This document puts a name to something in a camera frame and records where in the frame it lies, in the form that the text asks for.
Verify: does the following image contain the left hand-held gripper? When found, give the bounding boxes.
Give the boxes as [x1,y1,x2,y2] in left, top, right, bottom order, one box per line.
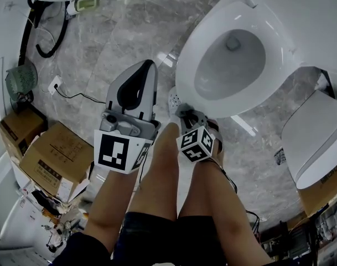
[94,59,161,175]

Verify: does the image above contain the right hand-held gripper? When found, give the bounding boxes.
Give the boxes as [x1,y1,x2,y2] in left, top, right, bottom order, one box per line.
[175,111,216,163]

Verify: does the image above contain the grey cleaning cloth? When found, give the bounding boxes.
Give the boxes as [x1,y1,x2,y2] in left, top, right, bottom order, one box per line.
[174,103,196,118]

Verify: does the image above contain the person's left forearm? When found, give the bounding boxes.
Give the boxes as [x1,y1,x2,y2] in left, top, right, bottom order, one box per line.
[84,170,141,254]

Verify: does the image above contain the person's right forearm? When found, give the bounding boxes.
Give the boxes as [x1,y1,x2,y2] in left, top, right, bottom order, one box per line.
[194,159,273,266]

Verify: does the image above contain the white toilet bowl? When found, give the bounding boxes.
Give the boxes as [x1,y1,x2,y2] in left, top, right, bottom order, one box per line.
[175,0,337,119]

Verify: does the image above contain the white toilet lid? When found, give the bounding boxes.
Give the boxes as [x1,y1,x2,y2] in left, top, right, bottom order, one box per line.
[245,0,337,76]

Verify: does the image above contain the person's right hand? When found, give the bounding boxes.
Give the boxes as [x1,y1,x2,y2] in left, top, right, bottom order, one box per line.
[206,119,224,157]

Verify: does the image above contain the white clog shoe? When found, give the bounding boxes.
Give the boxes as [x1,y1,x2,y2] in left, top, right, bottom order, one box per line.
[167,86,183,124]

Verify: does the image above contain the person's left leg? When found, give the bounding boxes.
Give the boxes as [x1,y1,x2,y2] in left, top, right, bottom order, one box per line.
[126,122,183,221]

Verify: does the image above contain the person's leg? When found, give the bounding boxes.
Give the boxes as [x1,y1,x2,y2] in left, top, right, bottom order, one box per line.
[178,159,221,218]
[126,122,183,221]

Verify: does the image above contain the person's right leg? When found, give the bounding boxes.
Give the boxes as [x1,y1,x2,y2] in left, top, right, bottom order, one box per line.
[178,159,221,218]

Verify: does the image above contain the white floor power socket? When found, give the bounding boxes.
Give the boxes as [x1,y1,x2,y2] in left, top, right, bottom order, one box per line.
[48,75,63,95]

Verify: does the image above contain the large labelled cardboard box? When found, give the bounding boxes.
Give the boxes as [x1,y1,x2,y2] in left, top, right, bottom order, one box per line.
[19,121,94,202]

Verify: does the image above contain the metal floor drain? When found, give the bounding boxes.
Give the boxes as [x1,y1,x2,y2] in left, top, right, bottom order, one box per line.
[274,147,287,166]

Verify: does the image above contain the pale green brush holder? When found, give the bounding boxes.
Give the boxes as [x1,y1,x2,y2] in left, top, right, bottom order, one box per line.
[66,0,98,15]

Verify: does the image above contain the small green fan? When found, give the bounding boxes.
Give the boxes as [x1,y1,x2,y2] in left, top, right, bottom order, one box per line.
[5,62,38,102]

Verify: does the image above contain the small cardboard box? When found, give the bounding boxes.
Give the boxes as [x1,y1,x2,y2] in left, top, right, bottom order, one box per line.
[0,108,46,163]

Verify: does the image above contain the dark shorts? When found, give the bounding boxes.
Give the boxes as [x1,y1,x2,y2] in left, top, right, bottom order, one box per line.
[120,212,227,266]

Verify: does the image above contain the open cardboard box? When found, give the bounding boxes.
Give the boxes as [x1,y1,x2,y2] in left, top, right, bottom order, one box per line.
[298,173,337,217]

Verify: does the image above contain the navy shirt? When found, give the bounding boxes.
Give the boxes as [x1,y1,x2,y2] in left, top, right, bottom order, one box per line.
[50,231,111,266]

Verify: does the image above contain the white ceramic fixture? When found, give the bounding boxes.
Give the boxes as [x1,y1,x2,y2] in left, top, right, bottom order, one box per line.
[0,154,19,249]

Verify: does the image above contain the black power cable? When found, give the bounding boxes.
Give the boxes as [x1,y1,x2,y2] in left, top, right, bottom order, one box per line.
[55,84,107,105]

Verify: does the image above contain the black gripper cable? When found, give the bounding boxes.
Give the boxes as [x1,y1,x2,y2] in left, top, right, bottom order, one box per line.
[212,159,262,243]

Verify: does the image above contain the black corrugated hose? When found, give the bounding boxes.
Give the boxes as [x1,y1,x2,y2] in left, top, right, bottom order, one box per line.
[18,0,70,66]

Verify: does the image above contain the pile of tangled cables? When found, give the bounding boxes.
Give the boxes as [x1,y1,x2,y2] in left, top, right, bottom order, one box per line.
[32,190,87,256]

